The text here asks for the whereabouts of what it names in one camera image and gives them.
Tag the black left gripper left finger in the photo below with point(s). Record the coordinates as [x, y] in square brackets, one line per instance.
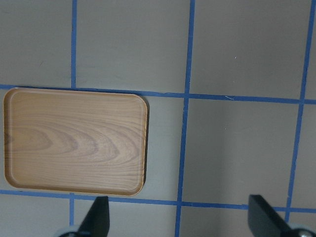
[97, 221]

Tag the wooden tray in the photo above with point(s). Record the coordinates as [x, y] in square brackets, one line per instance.
[75, 141]

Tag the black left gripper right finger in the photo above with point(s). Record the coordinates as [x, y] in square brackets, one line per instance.
[264, 221]

